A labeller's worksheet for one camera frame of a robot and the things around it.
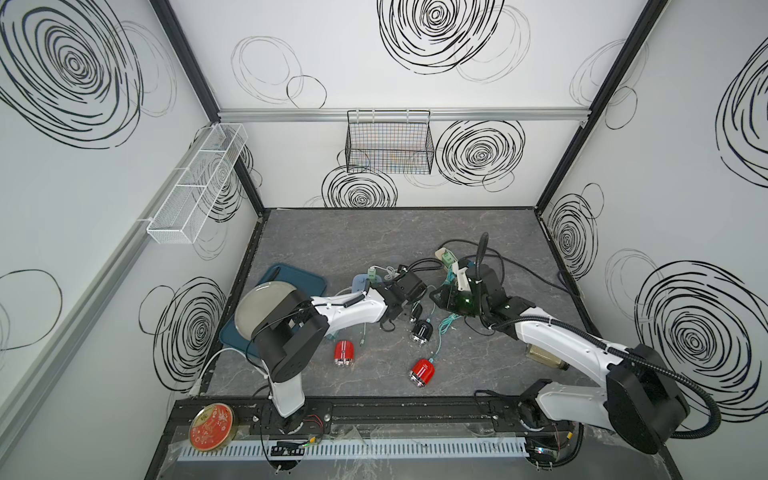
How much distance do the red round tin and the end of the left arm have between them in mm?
479

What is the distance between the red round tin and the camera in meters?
0.69

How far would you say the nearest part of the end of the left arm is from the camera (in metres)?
0.65
